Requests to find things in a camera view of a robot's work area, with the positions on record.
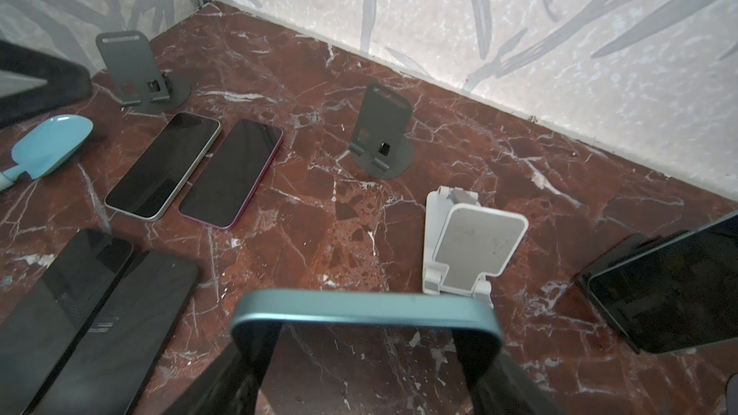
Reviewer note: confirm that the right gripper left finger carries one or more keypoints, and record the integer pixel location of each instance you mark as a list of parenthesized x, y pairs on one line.
[(225, 387)]

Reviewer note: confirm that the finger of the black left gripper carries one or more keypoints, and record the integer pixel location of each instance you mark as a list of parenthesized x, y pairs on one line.
[(62, 83)]

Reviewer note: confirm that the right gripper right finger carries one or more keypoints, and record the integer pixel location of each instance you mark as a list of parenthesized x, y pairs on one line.
[(503, 387)]

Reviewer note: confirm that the dark grey phone stand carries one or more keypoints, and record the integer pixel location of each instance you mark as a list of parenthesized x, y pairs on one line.
[(139, 82)]

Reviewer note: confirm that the black phone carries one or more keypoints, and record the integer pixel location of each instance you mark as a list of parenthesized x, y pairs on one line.
[(150, 186), (111, 365), (226, 185), (347, 352), (43, 330), (669, 293)]

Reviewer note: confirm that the white phone stand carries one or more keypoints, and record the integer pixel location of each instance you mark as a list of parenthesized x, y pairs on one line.
[(465, 243)]

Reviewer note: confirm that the dark grey stand back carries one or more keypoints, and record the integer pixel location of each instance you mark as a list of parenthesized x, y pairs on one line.
[(379, 145)]

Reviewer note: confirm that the light blue silicone spatula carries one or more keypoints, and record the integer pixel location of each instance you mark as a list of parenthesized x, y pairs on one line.
[(46, 147)]

